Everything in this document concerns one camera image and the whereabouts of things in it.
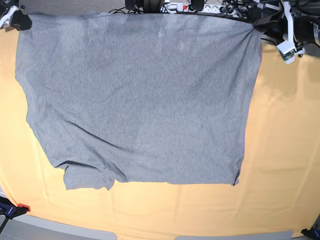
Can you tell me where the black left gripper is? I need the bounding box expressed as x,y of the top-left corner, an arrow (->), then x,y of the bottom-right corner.
253,11 -> 320,43

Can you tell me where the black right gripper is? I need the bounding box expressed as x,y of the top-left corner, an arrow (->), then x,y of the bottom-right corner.
0,0 -> 32,31

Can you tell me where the grey t-shirt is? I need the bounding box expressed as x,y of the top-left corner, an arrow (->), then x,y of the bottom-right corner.
15,13 -> 262,190

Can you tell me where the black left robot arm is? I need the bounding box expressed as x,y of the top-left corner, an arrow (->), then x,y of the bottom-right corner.
248,0 -> 320,46

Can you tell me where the white power strip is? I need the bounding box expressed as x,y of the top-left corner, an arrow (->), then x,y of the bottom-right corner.
163,2 -> 249,18

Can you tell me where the yellow table cloth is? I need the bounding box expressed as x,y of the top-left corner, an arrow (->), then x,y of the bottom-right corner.
0,30 -> 320,240

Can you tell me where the clamp with red tip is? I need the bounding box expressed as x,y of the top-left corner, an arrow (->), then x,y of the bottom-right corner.
0,196 -> 31,220

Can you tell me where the black clamp bottom right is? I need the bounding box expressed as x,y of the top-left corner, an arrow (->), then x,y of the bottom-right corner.
301,219 -> 320,240

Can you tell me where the black centre post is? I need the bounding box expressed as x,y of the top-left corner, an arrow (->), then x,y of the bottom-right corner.
143,0 -> 162,13

